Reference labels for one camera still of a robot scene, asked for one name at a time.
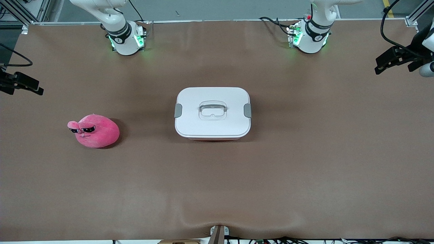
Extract black left arm base cable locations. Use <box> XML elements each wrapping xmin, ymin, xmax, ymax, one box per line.
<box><xmin>259</xmin><ymin>16</ymin><xmax>299</xmax><ymax>37</ymax></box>

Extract white box lid grey latches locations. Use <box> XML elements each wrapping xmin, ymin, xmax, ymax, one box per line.
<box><xmin>174</xmin><ymin>87</ymin><xmax>252</xmax><ymax>139</ymax></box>

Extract brown table mat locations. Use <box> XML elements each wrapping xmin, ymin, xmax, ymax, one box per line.
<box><xmin>0</xmin><ymin>19</ymin><xmax>434</xmax><ymax>242</ymax></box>

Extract aluminium frame post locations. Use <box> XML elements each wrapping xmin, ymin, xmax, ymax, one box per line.
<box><xmin>0</xmin><ymin>0</ymin><xmax>52</xmax><ymax>34</ymax></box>
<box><xmin>405</xmin><ymin>0</ymin><xmax>434</xmax><ymax>27</ymax></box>

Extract black right arm base cable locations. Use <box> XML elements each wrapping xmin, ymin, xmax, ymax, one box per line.
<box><xmin>126</xmin><ymin>0</ymin><xmax>145</xmax><ymax>23</ymax></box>

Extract metal mat clamp bracket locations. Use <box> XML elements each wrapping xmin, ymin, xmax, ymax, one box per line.
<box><xmin>209</xmin><ymin>225</ymin><xmax>230</xmax><ymax>244</ymax></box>

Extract black arm base cable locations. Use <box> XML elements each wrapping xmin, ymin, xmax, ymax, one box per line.
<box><xmin>126</xmin><ymin>0</ymin><xmax>145</xmax><ymax>23</ymax></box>
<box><xmin>259</xmin><ymin>16</ymin><xmax>299</xmax><ymax>37</ymax></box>

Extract pink plastic box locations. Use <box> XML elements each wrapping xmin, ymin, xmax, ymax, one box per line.
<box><xmin>185</xmin><ymin>135</ymin><xmax>245</xmax><ymax>141</ymax></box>

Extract pink plush toy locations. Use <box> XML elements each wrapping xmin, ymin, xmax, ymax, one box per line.
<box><xmin>67</xmin><ymin>114</ymin><xmax>120</xmax><ymax>149</ymax></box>

